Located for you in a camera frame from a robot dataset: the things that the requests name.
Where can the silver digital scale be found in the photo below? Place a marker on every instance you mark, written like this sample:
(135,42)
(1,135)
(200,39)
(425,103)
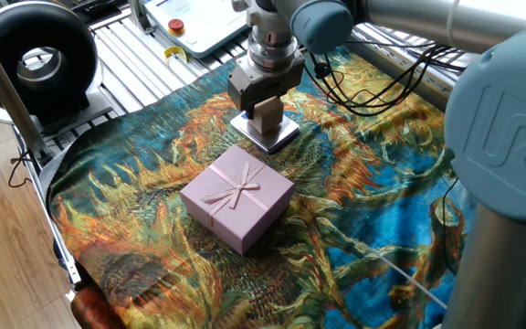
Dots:
(276,139)

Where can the pink gift box with ribbon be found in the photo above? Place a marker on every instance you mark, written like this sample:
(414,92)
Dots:
(238,201)

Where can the yellow tape piece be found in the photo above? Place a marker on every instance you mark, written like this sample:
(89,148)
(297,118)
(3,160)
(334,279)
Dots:
(175,48)

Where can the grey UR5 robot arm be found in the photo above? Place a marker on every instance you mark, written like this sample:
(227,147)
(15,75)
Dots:
(496,137)

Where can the sunflower painting cloth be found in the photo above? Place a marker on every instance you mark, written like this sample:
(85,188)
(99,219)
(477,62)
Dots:
(130,219)

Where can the white teach pendant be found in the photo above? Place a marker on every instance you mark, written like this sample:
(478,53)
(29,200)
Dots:
(208,27)

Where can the light wooden block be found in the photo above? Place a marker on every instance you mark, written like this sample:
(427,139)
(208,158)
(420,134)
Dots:
(267,116)

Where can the grey Schunk gripper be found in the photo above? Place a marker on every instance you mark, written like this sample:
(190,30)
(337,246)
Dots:
(263,84)

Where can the metal bracket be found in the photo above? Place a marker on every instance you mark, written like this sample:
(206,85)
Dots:
(139,16)

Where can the aluminium rail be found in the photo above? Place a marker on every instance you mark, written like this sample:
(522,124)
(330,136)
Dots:
(404,75)

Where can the silver force torque sensor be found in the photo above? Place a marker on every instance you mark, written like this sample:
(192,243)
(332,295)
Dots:
(272,50)

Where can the slanted aluminium post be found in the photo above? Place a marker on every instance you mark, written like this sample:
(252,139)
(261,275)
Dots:
(3,87)

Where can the black keyboard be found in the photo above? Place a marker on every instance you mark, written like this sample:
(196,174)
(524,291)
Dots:
(94,7)

